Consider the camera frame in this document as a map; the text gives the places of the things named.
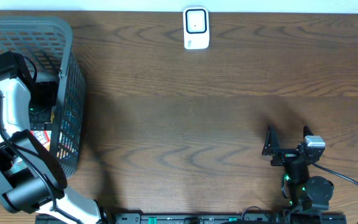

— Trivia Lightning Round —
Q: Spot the grey plastic shopping basket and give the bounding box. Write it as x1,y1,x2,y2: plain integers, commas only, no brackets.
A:
0,16,86,177

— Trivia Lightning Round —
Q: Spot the black right camera cable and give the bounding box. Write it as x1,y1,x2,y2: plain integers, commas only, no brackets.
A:
311,161,358,224

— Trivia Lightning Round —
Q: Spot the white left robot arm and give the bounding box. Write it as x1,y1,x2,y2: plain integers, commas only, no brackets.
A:
0,51,108,223

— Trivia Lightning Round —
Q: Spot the small orange snack packet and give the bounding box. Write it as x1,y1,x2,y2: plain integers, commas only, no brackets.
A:
31,131,52,151

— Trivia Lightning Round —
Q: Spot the white barcode scanner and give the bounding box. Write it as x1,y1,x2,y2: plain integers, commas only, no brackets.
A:
183,7,210,50

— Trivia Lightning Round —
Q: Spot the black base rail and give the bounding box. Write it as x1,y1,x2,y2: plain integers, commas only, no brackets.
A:
35,212,347,224

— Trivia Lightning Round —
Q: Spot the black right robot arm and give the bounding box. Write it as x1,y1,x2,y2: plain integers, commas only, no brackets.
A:
262,126,334,222

